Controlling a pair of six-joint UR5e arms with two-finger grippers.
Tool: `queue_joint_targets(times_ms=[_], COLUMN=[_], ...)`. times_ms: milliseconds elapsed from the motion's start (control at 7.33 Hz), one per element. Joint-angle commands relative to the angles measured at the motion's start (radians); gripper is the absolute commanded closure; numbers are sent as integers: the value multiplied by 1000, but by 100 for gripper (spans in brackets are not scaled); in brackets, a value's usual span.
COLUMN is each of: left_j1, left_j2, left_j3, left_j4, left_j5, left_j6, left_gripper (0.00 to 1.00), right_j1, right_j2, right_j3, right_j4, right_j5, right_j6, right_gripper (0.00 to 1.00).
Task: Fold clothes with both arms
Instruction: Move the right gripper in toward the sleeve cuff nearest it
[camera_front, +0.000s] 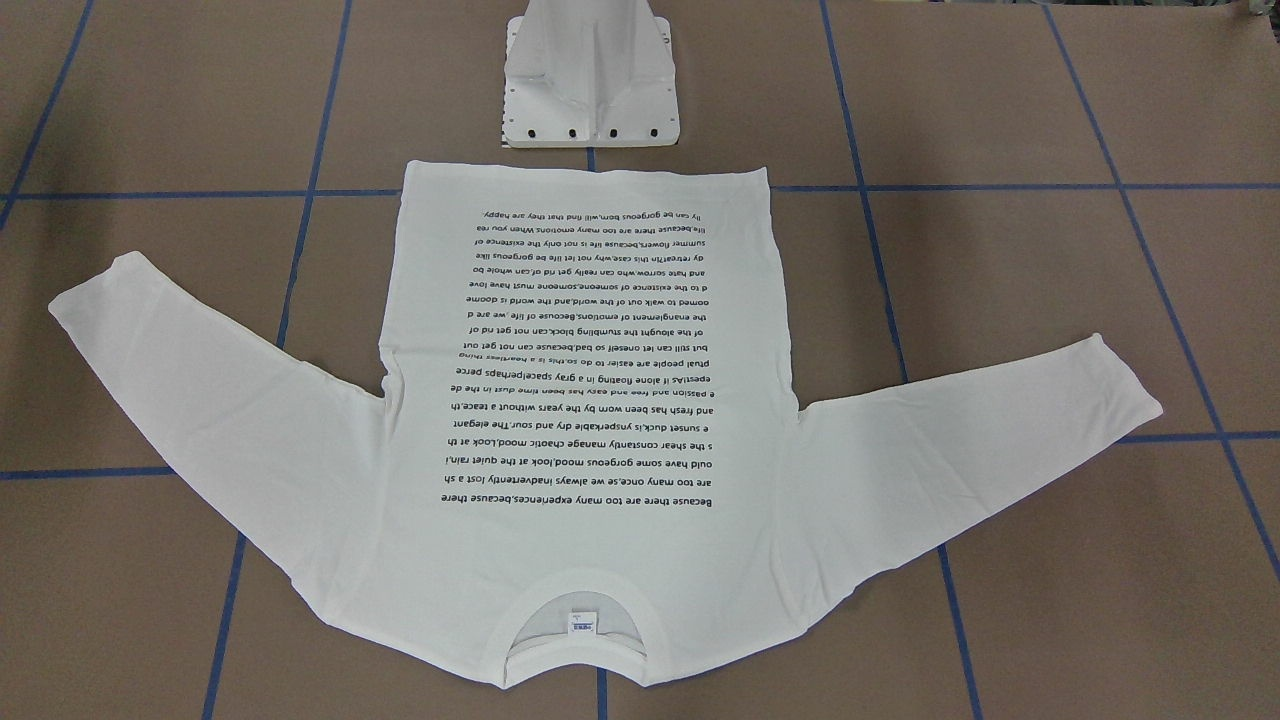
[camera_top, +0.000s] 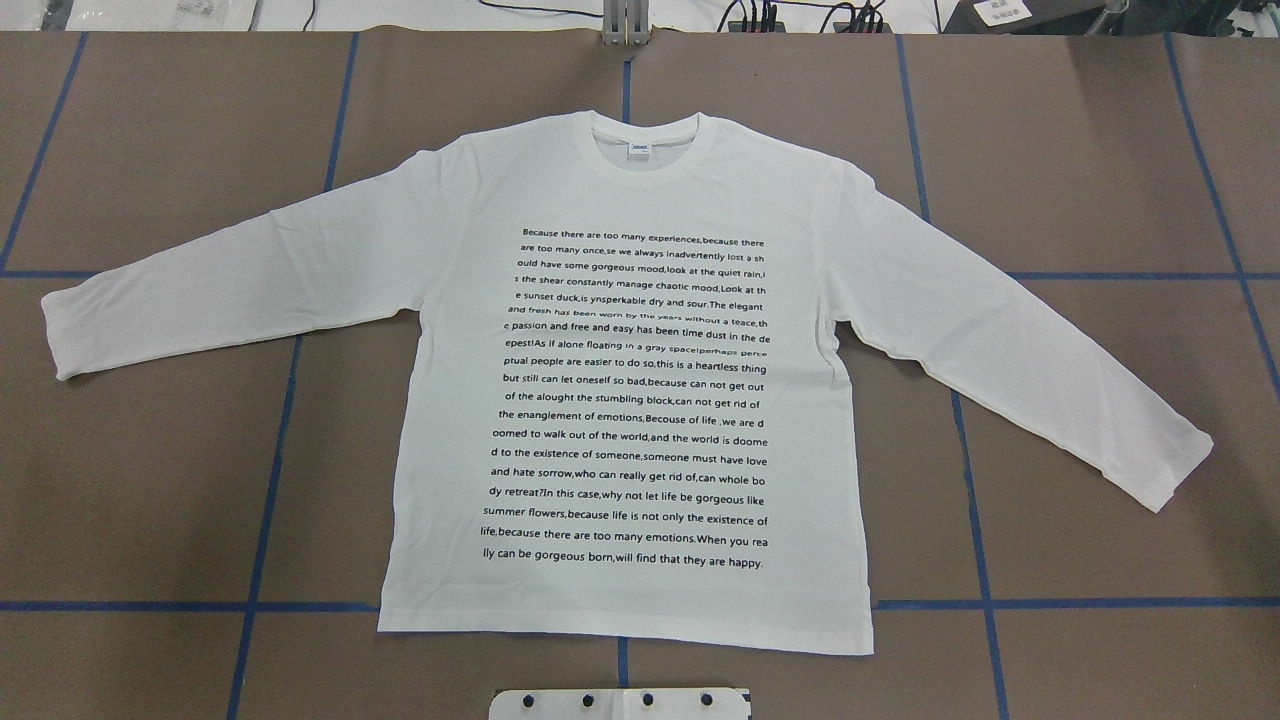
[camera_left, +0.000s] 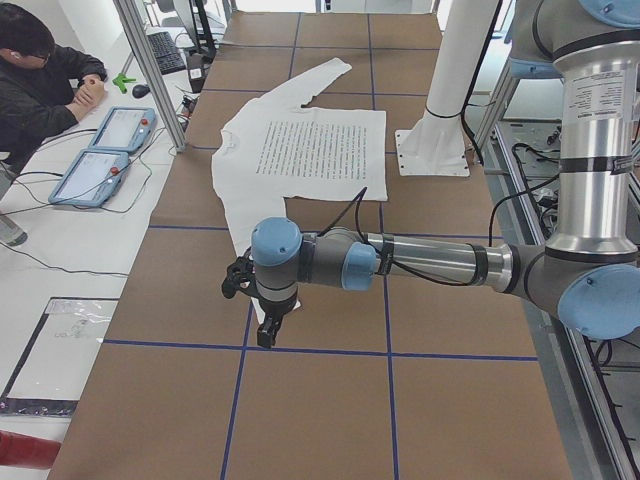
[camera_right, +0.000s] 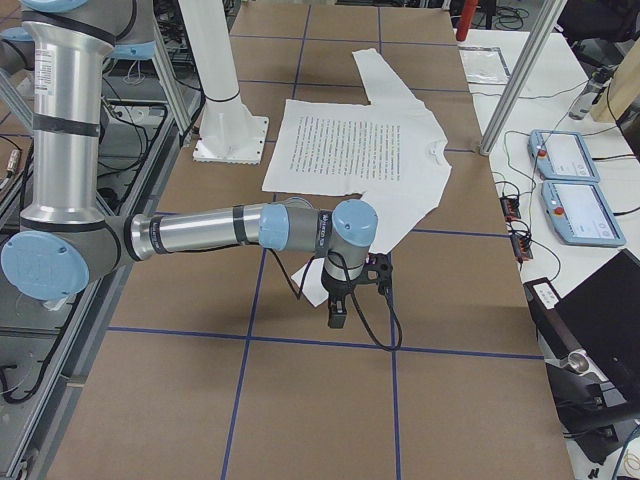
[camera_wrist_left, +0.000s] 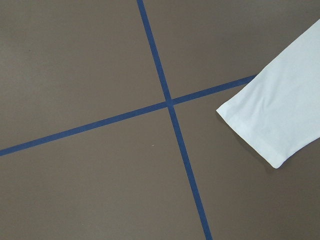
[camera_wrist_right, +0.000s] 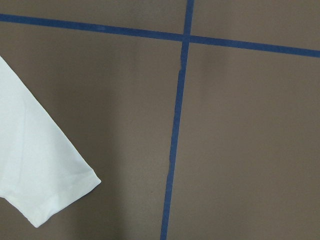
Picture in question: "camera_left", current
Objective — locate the aluminium frame post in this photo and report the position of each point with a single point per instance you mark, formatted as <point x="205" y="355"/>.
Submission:
<point x="134" y="30"/>

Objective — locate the white long sleeve printed shirt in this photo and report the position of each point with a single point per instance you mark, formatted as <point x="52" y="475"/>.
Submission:
<point x="278" y="146"/>

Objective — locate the person in black jacket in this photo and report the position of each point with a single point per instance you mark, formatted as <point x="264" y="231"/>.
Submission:
<point x="46" y="89"/>

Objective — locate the lower blue teach pendant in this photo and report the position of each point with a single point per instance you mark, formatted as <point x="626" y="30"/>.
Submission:
<point x="91" y="179"/>

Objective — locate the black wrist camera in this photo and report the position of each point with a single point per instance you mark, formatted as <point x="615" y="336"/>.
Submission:
<point x="240" y="278"/>

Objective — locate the black computer mouse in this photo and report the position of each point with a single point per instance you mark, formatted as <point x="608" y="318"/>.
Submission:
<point x="140" y="90"/>

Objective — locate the blue teach pendant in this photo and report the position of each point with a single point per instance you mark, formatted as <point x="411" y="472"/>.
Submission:
<point x="124" y="129"/>
<point x="91" y="179"/>

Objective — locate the green plastic tool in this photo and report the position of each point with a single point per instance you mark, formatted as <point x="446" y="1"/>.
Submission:
<point x="122" y="81"/>

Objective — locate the black keyboard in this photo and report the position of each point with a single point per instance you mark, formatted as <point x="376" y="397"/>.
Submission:
<point x="166" y="53"/>

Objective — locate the black device with label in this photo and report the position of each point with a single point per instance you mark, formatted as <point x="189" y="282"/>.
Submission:
<point x="196" y="72"/>

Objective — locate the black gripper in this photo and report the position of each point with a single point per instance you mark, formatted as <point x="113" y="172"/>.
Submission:
<point x="274" y="310"/>

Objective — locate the upper blue teach pendant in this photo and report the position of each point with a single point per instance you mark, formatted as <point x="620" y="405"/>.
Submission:
<point x="124" y="129"/>

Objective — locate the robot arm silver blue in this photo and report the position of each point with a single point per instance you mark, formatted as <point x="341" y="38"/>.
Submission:
<point x="585" y="274"/>

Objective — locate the red cylinder object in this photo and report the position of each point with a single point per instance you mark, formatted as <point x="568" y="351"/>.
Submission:
<point x="24" y="451"/>

